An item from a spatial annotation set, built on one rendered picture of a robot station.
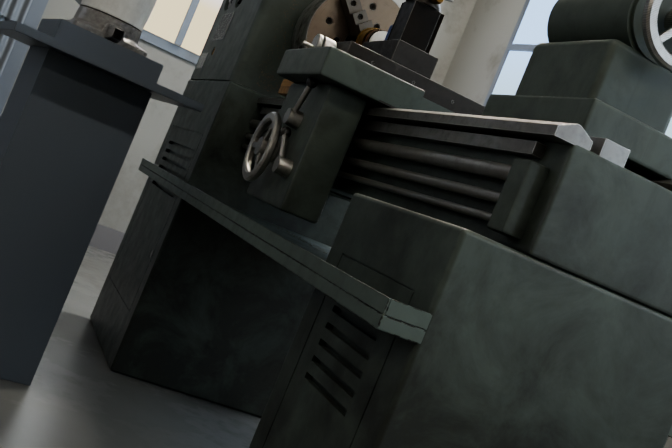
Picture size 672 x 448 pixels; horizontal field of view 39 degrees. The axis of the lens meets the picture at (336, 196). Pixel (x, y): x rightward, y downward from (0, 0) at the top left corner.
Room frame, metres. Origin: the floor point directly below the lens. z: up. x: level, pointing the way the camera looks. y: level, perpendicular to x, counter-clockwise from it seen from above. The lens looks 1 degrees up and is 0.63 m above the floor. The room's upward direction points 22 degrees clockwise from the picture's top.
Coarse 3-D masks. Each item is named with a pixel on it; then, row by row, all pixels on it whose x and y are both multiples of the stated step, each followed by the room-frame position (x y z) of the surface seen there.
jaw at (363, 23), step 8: (344, 0) 2.48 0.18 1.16; (352, 0) 2.48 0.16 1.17; (344, 8) 2.50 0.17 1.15; (352, 8) 2.48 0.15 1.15; (360, 8) 2.49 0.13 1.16; (352, 16) 2.47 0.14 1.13; (360, 16) 2.48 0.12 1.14; (352, 24) 2.49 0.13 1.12; (360, 24) 2.45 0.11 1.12; (368, 24) 2.46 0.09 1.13; (352, 32) 2.51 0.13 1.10
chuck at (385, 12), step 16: (320, 0) 2.54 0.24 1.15; (336, 0) 2.50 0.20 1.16; (368, 0) 2.53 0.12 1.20; (384, 0) 2.55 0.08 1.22; (304, 16) 2.56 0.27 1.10; (320, 16) 2.50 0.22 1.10; (336, 16) 2.51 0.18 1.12; (368, 16) 2.54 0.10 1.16; (384, 16) 2.56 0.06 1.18; (304, 32) 2.51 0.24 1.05; (320, 32) 2.50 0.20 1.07; (336, 32) 2.52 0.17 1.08
